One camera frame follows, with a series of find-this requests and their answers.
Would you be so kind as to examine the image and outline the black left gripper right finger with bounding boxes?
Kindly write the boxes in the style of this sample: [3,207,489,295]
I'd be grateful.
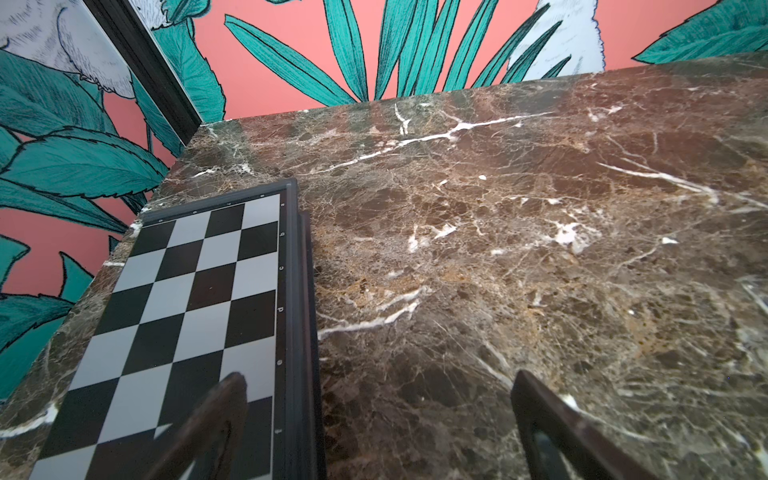
[510,370,655,479]

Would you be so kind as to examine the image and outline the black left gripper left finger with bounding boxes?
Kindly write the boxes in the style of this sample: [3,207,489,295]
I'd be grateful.
[143,372,247,479]

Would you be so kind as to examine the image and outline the black white chessboard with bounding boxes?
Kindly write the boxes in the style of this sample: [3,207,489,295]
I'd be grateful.
[31,179,327,479]

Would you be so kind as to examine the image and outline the black left corner post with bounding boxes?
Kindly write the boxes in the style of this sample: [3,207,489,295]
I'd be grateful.
[84,0,202,145]

